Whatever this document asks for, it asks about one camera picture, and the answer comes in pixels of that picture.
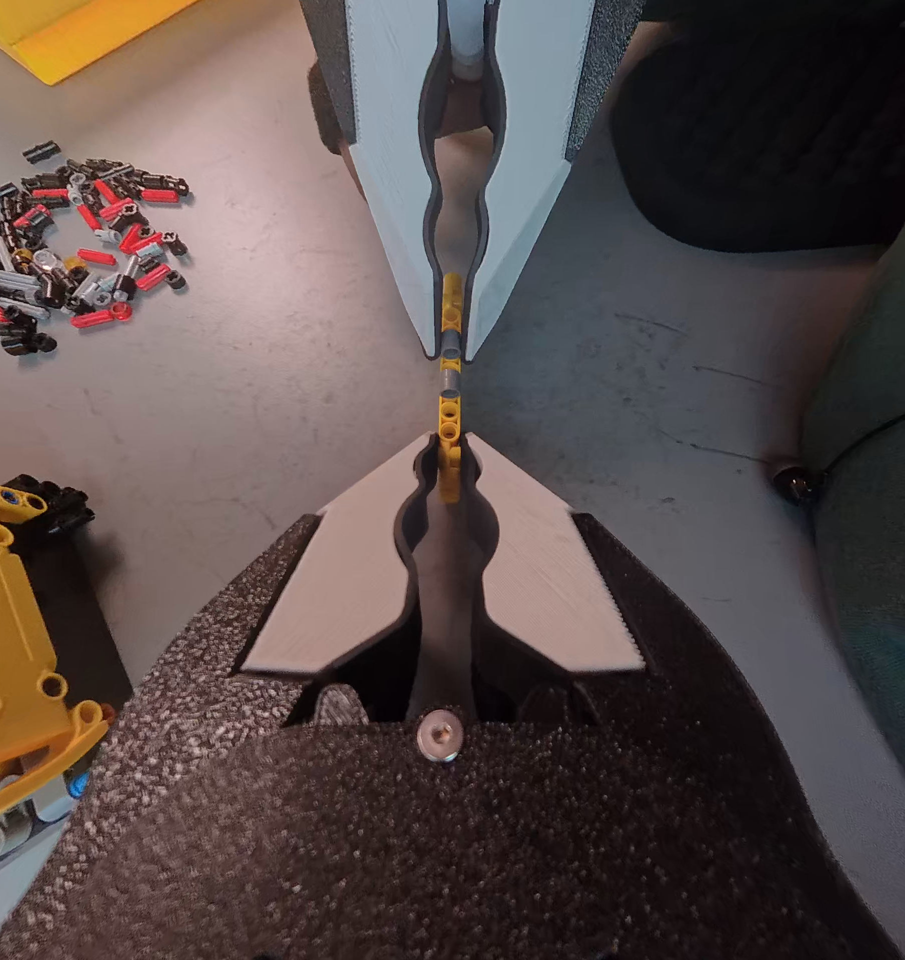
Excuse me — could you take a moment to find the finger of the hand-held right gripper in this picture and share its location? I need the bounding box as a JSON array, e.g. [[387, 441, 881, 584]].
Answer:
[[462, 0, 596, 365], [345, 0, 454, 361]]

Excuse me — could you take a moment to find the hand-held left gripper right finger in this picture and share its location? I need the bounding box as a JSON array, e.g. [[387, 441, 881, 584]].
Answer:
[[462, 432, 646, 719]]

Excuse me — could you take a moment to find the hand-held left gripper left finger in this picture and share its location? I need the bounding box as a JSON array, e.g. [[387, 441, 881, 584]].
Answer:
[[238, 432, 433, 723]]

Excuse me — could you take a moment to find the yellow lego beam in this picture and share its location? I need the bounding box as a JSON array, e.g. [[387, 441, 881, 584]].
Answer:
[[437, 273, 466, 505]]

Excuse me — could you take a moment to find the yellow lego robot model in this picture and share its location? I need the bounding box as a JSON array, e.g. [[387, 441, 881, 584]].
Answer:
[[0, 474, 135, 871]]

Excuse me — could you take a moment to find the pile of small lego pins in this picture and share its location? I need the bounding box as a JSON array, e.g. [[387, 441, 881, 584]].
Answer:
[[0, 153, 195, 357]]

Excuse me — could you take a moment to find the person's right hand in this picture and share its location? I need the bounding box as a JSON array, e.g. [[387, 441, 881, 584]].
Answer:
[[432, 126, 500, 273]]

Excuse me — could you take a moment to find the black quilted pad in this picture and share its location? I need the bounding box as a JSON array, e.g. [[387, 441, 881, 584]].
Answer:
[[610, 0, 905, 254]]

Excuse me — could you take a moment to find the person's green sweatshirt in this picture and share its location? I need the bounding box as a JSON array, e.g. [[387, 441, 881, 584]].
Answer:
[[801, 187, 905, 789]]

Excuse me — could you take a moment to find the yellow plastic bin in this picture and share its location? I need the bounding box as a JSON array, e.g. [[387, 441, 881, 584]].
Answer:
[[0, 0, 199, 86]]

